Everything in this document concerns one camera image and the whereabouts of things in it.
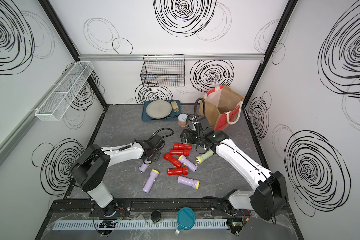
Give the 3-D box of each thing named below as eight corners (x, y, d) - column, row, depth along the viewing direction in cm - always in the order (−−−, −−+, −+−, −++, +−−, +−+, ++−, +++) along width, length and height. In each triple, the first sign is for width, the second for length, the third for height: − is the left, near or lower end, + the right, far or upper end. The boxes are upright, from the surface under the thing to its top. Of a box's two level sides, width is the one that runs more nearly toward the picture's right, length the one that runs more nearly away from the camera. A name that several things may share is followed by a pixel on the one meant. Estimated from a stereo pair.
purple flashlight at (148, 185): (142, 191, 81) (140, 189, 78) (154, 170, 88) (153, 167, 86) (147, 194, 80) (146, 192, 77) (159, 172, 87) (158, 170, 85)
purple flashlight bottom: (177, 182, 84) (176, 180, 81) (179, 176, 86) (179, 173, 83) (198, 190, 81) (199, 188, 78) (200, 183, 83) (200, 181, 80)
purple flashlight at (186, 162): (177, 160, 92) (177, 158, 89) (181, 155, 93) (181, 153, 91) (194, 172, 87) (195, 171, 84) (198, 168, 88) (198, 166, 86)
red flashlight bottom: (167, 175, 86) (167, 172, 83) (168, 169, 88) (167, 166, 85) (188, 175, 86) (188, 172, 83) (188, 169, 88) (188, 166, 85)
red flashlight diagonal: (163, 158, 92) (162, 156, 90) (167, 153, 94) (166, 151, 92) (179, 169, 88) (179, 167, 86) (183, 163, 90) (183, 162, 88)
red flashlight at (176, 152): (169, 156, 93) (169, 154, 91) (170, 151, 96) (169, 149, 94) (189, 156, 93) (189, 154, 91) (189, 151, 96) (189, 149, 94)
